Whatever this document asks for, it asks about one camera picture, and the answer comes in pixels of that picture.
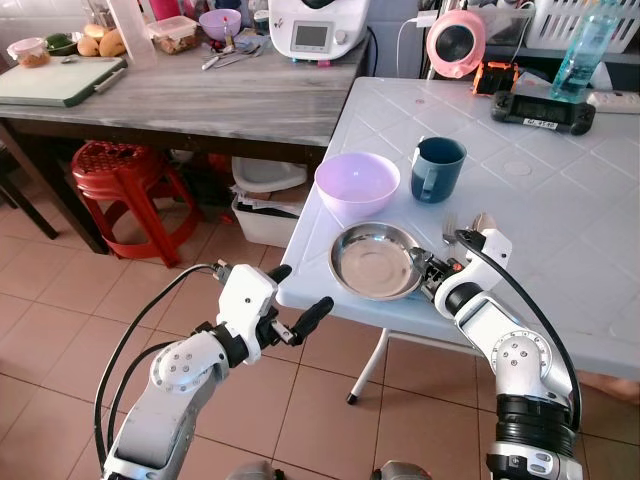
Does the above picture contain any round stainless steel plate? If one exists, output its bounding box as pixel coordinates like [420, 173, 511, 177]
[329, 221, 427, 302]

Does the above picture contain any steel fork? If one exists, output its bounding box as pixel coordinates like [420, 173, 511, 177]
[442, 212, 462, 248]

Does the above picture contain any white plastic storage box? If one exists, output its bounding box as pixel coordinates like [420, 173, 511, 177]
[231, 193, 305, 250]

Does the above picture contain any white folding table leg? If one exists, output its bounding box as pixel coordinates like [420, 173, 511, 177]
[346, 327, 393, 407]

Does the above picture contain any dark teal mug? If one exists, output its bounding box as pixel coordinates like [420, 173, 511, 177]
[410, 136, 468, 205]

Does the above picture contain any purple plastic bowl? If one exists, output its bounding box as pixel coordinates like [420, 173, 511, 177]
[314, 152, 402, 227]

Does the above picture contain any white plastic basin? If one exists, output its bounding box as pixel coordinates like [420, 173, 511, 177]
[231, 156, 310, 196]

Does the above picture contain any grey robot left knee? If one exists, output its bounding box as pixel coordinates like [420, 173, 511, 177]
[224, 459, 283, 480]

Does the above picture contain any grey robot knee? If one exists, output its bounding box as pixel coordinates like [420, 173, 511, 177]
[224, 459, 283, 480]
[373, 459, 433, 480]

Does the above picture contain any grey robot right knee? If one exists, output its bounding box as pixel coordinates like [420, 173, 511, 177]
[373, 459, 433, 480]

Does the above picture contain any grey wooden table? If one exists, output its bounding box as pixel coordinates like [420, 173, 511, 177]
[0, 35, 373, 256]

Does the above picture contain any red plastic stool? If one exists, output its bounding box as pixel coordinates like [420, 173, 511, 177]
[69, 139, 202, 269]

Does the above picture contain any orange and black device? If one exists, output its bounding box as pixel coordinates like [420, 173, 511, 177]
[472, 61, 519, 99]

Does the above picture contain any person's bare foot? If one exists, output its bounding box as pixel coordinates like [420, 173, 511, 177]
[578, 371, 640, 407]

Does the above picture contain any pink round appliance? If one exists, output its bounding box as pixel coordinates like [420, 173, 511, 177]
[426, 9, 489, 80]

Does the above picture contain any steel cutlery piece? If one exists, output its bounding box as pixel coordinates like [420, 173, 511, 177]
[200, 44, 267, 72]

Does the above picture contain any white power strip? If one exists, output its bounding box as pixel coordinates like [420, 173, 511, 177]
[584, 90, 640, 114]

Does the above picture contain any white kitchen machine with display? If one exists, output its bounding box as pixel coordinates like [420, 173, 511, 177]
[267, 0, 353, 64]

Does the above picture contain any small purple bowl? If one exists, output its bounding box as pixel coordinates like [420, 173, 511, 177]
[198, 8, 244, 42]

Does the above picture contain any clear plastic food container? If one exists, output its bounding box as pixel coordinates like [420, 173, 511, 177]
[149, 14, 200, 55]

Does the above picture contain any blue transparent water bottle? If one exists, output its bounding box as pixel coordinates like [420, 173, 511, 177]
[550, 0, 623, 105]

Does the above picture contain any white slatted plastic basket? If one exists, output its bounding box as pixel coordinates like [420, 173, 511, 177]
[524, 0, 640, 54]

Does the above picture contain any brown bread roll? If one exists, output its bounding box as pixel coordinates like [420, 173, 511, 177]
[77, 27, 127, 59]

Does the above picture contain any green cutting board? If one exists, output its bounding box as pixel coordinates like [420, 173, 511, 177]
[0, 56, 129, 110]

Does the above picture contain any small green bowl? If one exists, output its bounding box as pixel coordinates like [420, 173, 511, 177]
[44, 32, 82, 57]

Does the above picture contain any small round lidded food tub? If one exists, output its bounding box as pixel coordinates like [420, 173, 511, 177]
[7, 37, 52, 69]

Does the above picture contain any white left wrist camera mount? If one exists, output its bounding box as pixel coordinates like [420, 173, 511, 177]
[214, 264, 280, 343]

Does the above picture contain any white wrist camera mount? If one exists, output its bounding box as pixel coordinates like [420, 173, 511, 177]
[214, 264, 280, 343]
[456, 227, 514, 283]

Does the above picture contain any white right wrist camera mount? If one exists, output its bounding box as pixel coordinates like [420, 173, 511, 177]
[456, 227, 514, 283]

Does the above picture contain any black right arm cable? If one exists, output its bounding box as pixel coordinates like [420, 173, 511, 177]
[454, 229, 585, 433]

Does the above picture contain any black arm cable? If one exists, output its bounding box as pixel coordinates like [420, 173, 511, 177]
[94, 262, 223, 473]
[454, 229, 585, 433]

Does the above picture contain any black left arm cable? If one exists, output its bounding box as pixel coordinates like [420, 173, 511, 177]
[94, 262, 223, 473]

